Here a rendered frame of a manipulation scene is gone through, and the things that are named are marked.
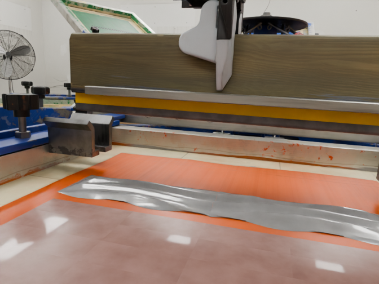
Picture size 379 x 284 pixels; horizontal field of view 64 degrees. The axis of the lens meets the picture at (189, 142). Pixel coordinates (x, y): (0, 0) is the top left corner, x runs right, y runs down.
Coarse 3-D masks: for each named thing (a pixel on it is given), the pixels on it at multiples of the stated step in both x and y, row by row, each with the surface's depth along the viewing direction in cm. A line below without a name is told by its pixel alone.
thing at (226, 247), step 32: (256, 192) 37; (288, 192) 38; (320, 192) 38; (352, 192) 39; (224, 224) 28; (256, 224) 29; (192, 256) 23; (224, 256) 23; (256, 256) 23; (288, 256) 24; (320, 256) 24; (352, 256) 24
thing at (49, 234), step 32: (128, 160) 49; (160, 160) 50; (192, 160) 51; (32, 192) 34; (0, 224) 27; (32, 224) 27; (64, 224) 27; (96, 224) 27; (128, 224) 28; (160, 224) 28; (192, 224) 28; (0, 256) 22; (32, 256) 22; (64, 256) 22; (96, 256) 22; (128, 256) 23; (160, 256) 23
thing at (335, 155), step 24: (48, 144) 43; (120, 144) 60; (144, 144) 59; (168, 144) 57; (192, 144) 56; (216, 144) 55; (240, 144) 54; (264, 144) 53; (288, 144) 51; (312, 144) 51; (336, 144) 52; (0, 168) 36; (24, 168) 39; (360, 168) 49
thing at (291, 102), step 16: (128, 96) 36; (144, 96) 35; (160, 96) 35; (176, 96) 34; (192, 96) 34; (208, 96) 33; (224, 96) 33; (240, 96) 32; (256, 96) 32; (272, 96) 32; (368, 112) 29
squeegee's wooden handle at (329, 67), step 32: (96, 64) 38; (128, 64) 36; (160, 64) 35; (192, 64) 34; (256, 64) 32; (288, 64) 32; (320, 64) 31; (352, 64) 30; (288, 96) 32; (320, 96) 31; (352, 96) 31
